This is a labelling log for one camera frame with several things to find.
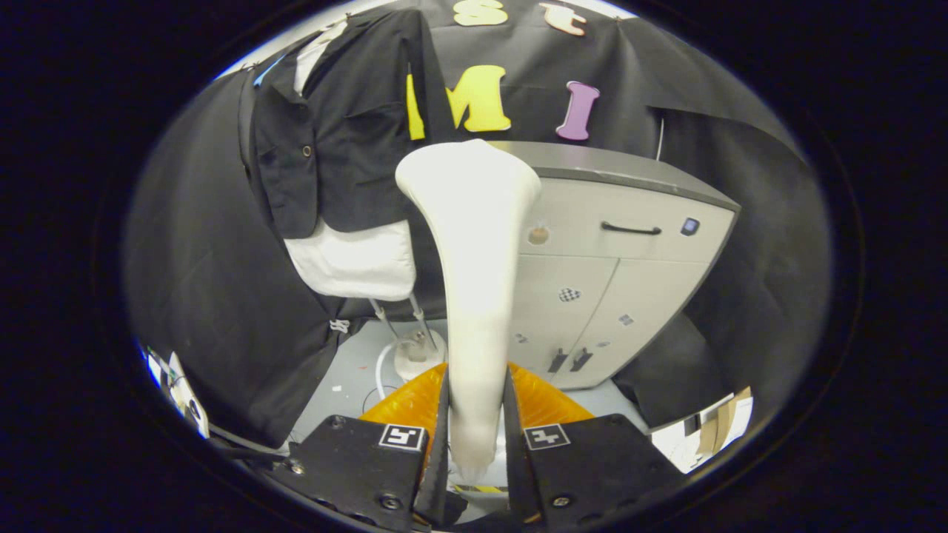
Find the grey cabinet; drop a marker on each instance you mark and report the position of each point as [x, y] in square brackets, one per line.
[578, 215]

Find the black suit jacket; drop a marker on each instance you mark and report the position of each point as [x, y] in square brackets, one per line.
[348, 148]

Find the small blue cabinet lock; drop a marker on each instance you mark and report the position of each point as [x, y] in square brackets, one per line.
[689, 226]

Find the garment steamer base with poles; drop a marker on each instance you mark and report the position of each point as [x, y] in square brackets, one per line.
[418, 359]

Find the blue lit monitor screen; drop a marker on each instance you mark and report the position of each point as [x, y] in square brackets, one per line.
[152, 366]

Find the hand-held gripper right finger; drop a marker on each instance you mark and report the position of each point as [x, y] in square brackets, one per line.
[517, 474]

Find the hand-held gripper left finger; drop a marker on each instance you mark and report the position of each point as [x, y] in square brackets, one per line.
[438, 474]

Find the white papers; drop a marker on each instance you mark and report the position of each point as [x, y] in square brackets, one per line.
[181, 385]

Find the black backdrop cloth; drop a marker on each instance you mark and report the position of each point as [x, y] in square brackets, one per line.
[207, 296]

